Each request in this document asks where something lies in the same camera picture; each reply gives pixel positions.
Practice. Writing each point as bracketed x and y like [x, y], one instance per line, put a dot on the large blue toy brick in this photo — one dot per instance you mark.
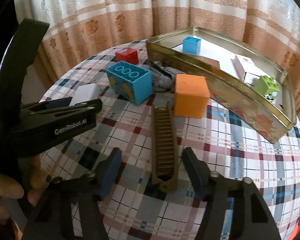
[130, 81]

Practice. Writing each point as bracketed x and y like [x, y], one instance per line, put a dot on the person's left hand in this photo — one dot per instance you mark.
[10, 188]

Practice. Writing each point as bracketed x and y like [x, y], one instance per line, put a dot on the beige floral curtain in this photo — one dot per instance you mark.
[81, 28]

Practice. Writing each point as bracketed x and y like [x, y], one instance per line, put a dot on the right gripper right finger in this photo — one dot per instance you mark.
[211, 188]

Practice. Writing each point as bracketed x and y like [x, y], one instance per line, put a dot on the grey patterned cloth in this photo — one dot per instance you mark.
[163, 76]

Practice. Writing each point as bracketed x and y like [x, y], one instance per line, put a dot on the red toy brick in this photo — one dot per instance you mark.
[128, 55]

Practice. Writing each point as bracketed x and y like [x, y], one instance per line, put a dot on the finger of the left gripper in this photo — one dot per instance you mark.
[62, 121]
[45, 105]

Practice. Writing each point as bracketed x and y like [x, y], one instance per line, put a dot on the small blue toy brick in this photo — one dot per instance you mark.
[191, 45]

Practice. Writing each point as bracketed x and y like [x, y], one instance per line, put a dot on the white paper liner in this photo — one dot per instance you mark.
[225, 58]

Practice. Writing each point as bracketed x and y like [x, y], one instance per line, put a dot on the brown folding comb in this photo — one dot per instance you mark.
[164, 149]

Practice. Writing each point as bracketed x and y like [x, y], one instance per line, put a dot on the brown flat card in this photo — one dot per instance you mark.
[207, 60]

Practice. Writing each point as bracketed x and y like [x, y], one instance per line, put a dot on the green toy brick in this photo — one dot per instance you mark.
[267, 87]

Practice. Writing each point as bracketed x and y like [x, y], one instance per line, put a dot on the gold metal tin tray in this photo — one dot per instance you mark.
[262, 115]

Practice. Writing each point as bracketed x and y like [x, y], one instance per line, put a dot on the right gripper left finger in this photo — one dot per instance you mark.
[97, 187]

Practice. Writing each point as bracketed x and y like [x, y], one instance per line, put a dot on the orange foam cube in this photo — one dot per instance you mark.
[191, 96]

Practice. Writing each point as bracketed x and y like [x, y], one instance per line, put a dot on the white cardboard box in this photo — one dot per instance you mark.
[244, 66]

